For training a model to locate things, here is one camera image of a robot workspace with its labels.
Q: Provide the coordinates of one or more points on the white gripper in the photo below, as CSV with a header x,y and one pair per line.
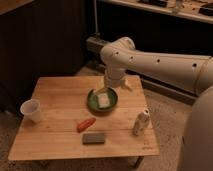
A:
x,y
114,78

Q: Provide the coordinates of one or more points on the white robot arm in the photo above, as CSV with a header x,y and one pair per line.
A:
x,y
192,73

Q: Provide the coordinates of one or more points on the white sponge block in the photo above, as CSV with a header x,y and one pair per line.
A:
x,y
103,100

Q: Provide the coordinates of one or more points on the green round plate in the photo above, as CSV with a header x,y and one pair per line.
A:
x,y
92,101

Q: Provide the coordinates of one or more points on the white plastic bottle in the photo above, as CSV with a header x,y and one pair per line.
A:
x,y
141,122

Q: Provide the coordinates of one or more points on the orange carrot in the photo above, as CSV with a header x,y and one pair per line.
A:
x,y
85,124

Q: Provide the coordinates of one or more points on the wooden table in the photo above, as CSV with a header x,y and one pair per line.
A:
x,y
63,105

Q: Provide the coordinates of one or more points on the grey rectangular block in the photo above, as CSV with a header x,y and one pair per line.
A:
x,y
93,138

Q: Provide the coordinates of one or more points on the white plastic cup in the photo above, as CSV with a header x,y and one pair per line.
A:
x,y
31,109

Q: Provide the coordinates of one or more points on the background shelf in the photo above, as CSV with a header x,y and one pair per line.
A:
x,y
195,10

